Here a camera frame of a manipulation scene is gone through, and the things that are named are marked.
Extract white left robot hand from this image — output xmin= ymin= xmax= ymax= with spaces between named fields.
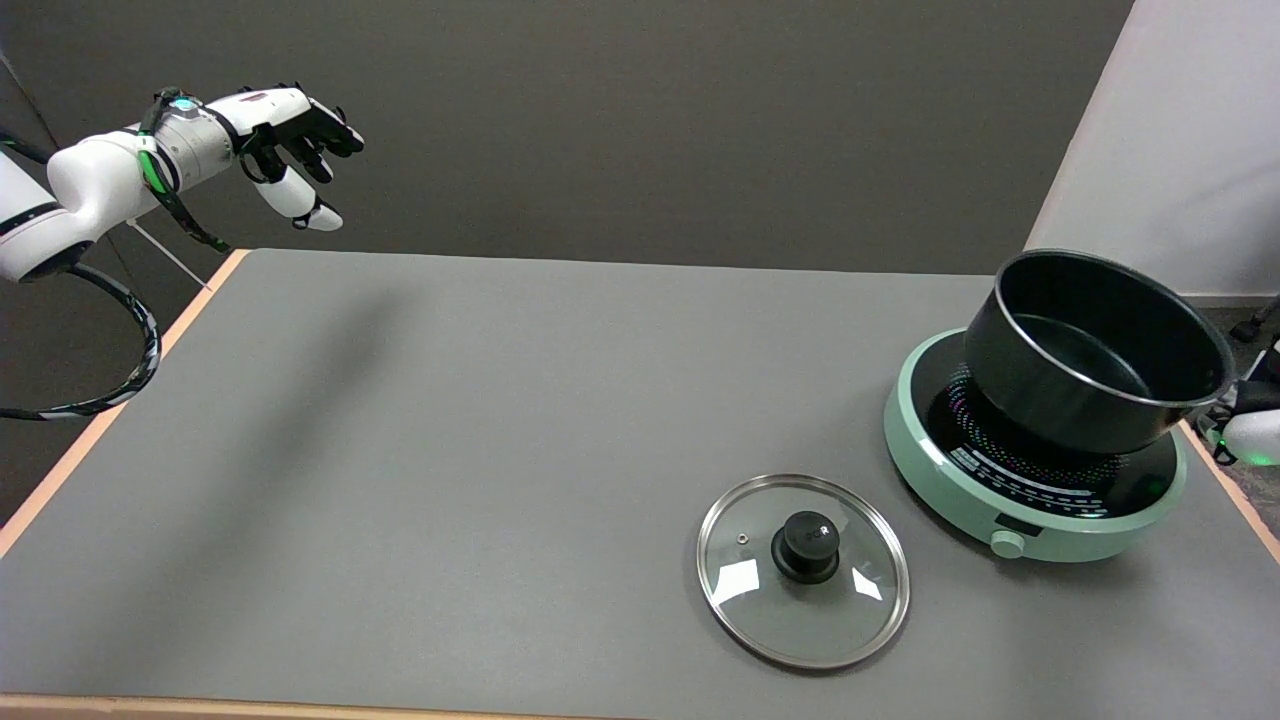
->
xmin=232 ymin=84 xmax=365 ymax=233

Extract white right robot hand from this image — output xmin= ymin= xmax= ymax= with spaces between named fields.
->
xmin=1198 ymin=338 xmax=1280 ymax=468

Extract black cooking pot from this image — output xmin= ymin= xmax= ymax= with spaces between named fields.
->
xmin=962 ymin=249 xmax=1241 ymax=457

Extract green induction cooker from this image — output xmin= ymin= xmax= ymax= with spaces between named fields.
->
xmin=883 ymin=327 xmax=1189 ymax=564

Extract glass pot lid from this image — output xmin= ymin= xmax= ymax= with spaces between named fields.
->
xmin=697 ymin=473 xmax=912 ymax=672

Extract dark stand leg with caster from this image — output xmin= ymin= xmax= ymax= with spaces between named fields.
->
xmin=1229 ymin=293 xmax=1280 ymax=345

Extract green black wrist cable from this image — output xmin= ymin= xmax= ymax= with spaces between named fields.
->
xmin=138 ymin=87 xmax=233 ymax=253

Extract black braided cable loop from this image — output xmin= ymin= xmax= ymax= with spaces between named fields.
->
xmin=0 ymin=262 xmax=162 ymax=422

